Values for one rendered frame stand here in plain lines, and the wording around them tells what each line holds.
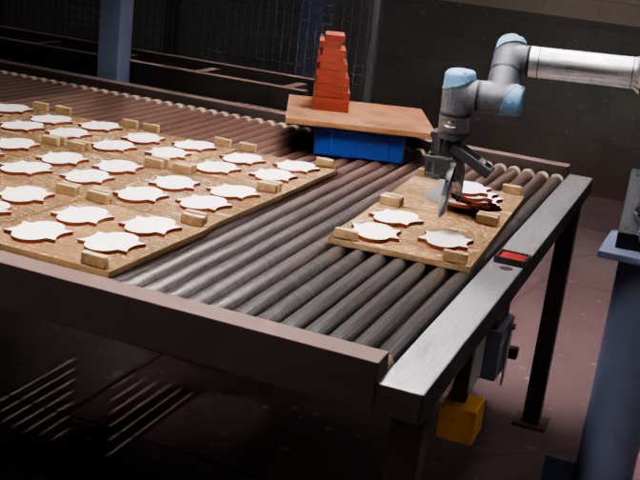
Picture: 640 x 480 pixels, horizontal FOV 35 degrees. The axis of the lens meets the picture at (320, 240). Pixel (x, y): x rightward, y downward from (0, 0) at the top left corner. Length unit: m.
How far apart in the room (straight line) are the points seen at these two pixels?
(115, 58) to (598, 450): 2.45
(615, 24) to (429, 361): 5.93
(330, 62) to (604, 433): 1.51
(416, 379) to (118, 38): 2.81
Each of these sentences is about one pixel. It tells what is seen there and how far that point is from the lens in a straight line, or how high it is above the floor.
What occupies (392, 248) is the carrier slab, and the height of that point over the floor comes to 0.94.
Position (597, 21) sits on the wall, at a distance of 7.62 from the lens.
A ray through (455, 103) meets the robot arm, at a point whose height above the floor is 1.27.
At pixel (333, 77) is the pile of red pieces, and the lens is 3.52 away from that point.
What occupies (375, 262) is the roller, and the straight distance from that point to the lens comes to 2.33.
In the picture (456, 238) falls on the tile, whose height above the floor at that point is 0.95.
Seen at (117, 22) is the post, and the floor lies 1.19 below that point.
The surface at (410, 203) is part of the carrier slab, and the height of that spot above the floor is 0.94.
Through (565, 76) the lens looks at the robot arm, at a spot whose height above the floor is 1.36.
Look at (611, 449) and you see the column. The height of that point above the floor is 0.27.
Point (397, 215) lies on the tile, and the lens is 2.64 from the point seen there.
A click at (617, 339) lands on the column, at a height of 0.61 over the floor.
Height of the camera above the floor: 1.62
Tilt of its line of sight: 17 degrees down
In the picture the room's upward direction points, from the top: 7 degrees clockwise
